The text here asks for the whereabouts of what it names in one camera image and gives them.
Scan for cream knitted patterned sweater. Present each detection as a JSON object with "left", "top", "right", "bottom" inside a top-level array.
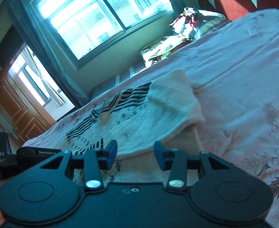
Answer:
[{"left": 64, "top": 70, "right": 205, "bottom": 183}]

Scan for crumpled red white clothes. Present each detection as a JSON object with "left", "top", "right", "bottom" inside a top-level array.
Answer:
[{"left": 169, "top": 7, "right": 202, "bottom": 39}]

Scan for brown wooden door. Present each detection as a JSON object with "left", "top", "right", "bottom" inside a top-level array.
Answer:
[{"left": 0, "top": 70, "right": 56, "bottom": 146}]

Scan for striped side mattress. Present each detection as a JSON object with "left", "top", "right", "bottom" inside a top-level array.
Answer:
[{"left": 91, "top": 62, "right": 146, "bottom": 100}]

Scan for pink floral bed sheet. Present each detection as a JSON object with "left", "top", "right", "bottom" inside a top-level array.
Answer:
[{"left": 26, "top": 9, "right": 279, "bottom": 227}]

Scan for white balcony curtain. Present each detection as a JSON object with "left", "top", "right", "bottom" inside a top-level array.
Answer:
[{"left": 21, "top": 46, "right": 65, "bottom": 107}]

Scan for teal left curtain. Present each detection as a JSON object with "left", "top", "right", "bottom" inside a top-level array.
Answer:
[{"left": 5, "top": 0, "right": 90, "bottom": 108}]

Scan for striped pillow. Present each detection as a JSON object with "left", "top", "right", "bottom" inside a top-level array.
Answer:
[{"left": 193, "top": 10, "right": 230, "bottom": 40}]

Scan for large sliding window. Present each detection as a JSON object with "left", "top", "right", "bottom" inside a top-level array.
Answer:
[{"left": 34, "top": 0, "right": 172, "bottom": 60}]

